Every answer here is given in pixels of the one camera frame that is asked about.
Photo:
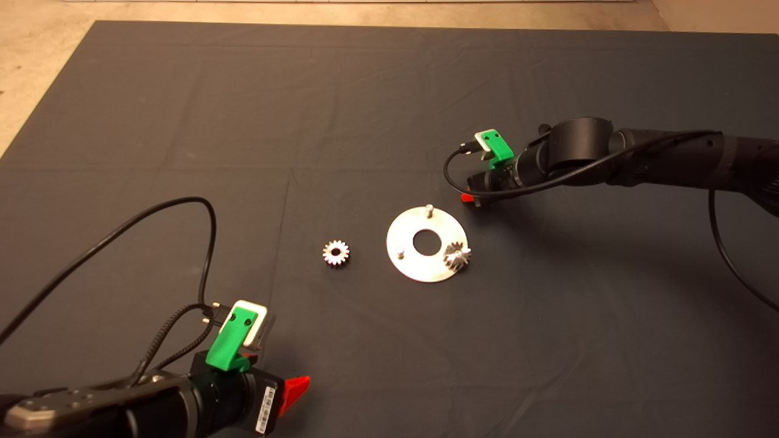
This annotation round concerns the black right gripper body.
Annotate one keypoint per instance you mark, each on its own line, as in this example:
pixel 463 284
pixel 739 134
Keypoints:
pixel 499 179

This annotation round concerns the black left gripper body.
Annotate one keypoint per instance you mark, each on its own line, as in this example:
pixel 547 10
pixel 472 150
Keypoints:
pixel 234 401

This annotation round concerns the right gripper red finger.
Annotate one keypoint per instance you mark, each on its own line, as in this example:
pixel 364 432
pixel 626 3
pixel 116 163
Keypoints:
pixel 467 198

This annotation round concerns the dark steel planetary gear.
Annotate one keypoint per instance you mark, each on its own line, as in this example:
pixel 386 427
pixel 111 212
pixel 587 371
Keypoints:
pixel 453 260

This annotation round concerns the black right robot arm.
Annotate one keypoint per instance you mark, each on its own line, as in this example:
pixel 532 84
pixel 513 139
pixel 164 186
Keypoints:
pixel 639 158

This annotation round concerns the round metal carrier plate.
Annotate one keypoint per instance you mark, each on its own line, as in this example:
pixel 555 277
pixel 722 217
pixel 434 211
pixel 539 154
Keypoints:
pixel 405 264

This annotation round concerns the shiny steel planetary gear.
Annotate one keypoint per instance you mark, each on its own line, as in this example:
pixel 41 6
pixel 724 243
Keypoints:
pixel 329 253

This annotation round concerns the dark grey table cloth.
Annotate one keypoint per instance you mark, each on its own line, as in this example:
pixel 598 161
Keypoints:
pixel 365 109

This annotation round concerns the left green camera mount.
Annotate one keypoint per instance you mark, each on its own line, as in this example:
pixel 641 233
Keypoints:
pixel 226 350

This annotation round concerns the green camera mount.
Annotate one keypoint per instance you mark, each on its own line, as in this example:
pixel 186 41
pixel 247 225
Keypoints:
pixel 502 149
pixel 226 350

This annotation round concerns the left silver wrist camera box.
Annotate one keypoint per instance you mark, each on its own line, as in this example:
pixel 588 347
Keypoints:
pixel 258 331

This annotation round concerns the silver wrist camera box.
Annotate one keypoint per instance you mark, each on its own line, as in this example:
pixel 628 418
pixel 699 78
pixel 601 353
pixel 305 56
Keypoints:
pixel 484 141
pixel 258 331

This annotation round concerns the right green camera mount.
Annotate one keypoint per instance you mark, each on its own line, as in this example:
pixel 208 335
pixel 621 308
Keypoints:
pixel 502 149

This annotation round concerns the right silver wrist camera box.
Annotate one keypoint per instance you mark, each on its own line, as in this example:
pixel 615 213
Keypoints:
pixel 484 141

